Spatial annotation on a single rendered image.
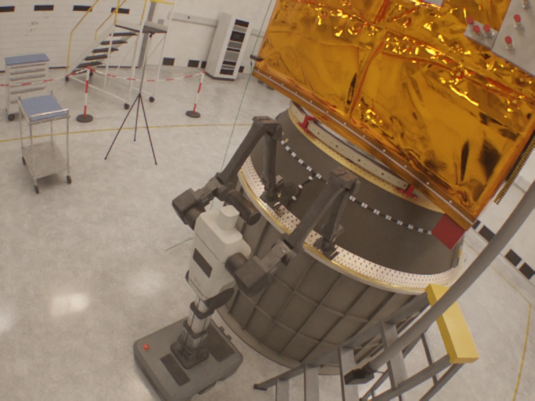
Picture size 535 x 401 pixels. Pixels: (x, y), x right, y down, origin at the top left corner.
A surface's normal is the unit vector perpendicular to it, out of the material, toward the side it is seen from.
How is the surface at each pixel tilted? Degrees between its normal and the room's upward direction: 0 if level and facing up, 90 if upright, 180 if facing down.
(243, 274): 30
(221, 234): 0
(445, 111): 88
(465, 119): 89
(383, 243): 62
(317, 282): 90
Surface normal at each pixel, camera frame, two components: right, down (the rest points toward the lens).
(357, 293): -0.21, 0.50
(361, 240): -0.15, 0.02
